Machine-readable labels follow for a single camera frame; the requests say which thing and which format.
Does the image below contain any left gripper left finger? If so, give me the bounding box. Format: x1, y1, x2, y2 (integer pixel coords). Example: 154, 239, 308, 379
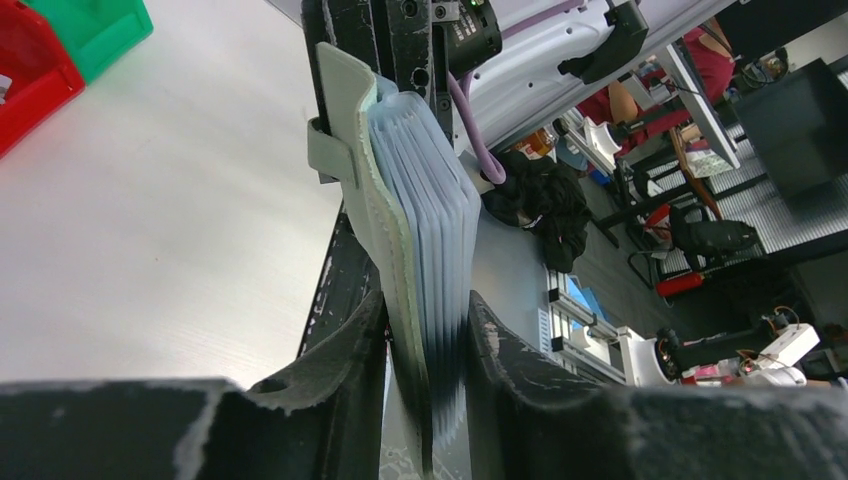
1, 292, 387, 479

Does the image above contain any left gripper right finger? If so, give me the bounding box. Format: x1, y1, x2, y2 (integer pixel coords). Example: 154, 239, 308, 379
466, 292, 847, 479

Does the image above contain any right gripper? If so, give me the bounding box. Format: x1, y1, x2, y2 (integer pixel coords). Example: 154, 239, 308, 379
301, 0, 503, 141

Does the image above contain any green leather card holder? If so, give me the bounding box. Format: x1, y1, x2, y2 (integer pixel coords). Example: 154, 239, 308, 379
307, 42, 434, 479

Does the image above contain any orange drink bottle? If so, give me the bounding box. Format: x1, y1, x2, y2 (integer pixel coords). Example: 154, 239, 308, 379
513, 128, 558, 161

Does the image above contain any black cloth bundle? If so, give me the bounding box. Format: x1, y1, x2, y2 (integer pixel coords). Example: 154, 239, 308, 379
482, 151, 592, 274

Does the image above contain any green plastic bin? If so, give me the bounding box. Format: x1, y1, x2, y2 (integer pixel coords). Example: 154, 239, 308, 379
26, 0, 154, 84

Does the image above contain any red plastic bin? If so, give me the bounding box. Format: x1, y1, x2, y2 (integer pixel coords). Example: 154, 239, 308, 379
1, 1, 86, 154

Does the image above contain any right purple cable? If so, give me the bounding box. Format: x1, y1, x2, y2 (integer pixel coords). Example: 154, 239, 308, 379
447, 0, 584, 185

